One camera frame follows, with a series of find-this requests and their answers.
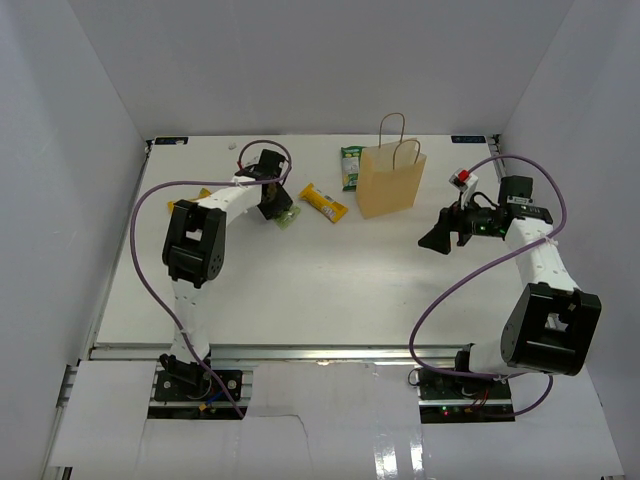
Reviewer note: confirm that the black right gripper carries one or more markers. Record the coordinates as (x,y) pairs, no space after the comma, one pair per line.
(451,219)

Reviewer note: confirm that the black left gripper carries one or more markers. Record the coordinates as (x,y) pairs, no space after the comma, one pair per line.
(283,202)

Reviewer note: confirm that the light green square snack packet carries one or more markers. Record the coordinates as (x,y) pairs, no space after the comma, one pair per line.
(288,217)

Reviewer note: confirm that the yellow snack bar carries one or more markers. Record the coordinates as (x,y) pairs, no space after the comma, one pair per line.
(330,208)

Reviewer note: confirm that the yellow snack packet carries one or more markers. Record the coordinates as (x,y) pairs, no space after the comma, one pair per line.
(203,193)

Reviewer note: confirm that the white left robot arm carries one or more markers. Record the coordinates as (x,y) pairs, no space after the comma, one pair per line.
(194,254)

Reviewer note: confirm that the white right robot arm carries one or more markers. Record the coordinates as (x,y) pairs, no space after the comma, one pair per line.
(553,322)

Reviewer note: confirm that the brown paper bag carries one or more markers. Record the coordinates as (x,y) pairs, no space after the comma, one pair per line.
(389,174)

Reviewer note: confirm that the green snack packet behind bag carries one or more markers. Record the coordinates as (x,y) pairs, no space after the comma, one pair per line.
(350,166)

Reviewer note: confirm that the blue label right corner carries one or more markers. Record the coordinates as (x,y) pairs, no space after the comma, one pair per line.
(468,139)

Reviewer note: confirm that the blue label corner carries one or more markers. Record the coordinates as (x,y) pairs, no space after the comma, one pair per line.
(468,139)
(181,140)

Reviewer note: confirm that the blue label left corner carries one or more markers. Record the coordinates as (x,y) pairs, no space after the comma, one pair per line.
(181,140)

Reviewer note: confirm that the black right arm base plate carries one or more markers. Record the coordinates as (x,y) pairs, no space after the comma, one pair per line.
(436,387)

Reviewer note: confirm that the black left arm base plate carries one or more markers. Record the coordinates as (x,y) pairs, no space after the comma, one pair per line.
(172,389)

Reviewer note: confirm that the aluminium front rail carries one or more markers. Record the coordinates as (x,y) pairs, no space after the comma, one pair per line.
(265,353)

